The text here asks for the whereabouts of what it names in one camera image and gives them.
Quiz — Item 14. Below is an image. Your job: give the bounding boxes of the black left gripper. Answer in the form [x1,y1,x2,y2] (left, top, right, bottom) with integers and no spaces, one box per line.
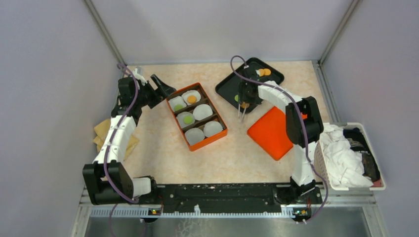
[134,74,176,108]

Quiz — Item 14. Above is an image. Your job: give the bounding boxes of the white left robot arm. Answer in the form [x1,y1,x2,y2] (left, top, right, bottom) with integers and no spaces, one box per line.
[83,75,176,205]

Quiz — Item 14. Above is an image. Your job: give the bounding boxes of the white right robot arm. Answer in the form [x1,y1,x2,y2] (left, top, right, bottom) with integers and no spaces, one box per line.
[235,66,324,203]

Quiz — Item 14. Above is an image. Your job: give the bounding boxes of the black baking tray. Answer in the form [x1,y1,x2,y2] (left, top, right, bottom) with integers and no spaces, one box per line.
[215,57,285,109]

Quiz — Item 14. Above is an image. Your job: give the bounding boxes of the white paper cupcake liner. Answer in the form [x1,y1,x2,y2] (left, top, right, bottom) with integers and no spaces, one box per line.
[185,128,205,146]
[168,96,187,112]
[176,112,196,128]
[203,121,224,138]
[193,104,213,120]
[181,90,202,105]

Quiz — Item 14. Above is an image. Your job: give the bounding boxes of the orange tin lid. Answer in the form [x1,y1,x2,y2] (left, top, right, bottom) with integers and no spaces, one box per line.
[247,107,295,161]

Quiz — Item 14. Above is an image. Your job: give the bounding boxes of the orange cookie tin box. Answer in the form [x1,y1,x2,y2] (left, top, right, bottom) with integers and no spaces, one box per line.
[167,82,228,151]

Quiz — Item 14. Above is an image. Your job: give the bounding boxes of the white plastic basket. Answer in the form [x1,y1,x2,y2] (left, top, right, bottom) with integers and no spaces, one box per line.
[314,122,386,191]

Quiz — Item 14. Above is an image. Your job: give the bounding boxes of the white cloth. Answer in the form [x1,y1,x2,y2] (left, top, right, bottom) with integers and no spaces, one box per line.
[318,123,373,190]

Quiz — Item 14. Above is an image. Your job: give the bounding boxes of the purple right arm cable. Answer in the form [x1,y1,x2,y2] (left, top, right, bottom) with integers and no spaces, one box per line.
[229,55,329,225]

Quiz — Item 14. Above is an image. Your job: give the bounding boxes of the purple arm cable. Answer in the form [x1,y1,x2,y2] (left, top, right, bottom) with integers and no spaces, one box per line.
[229,55,329,225]
[103,63,146,237]

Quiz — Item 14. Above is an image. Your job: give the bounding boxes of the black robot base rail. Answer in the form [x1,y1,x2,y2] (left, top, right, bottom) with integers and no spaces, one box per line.
[139,183,323,214]

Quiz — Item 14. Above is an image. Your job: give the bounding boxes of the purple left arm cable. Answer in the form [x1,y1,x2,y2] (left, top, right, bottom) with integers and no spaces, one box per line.
[103,63,146,237]

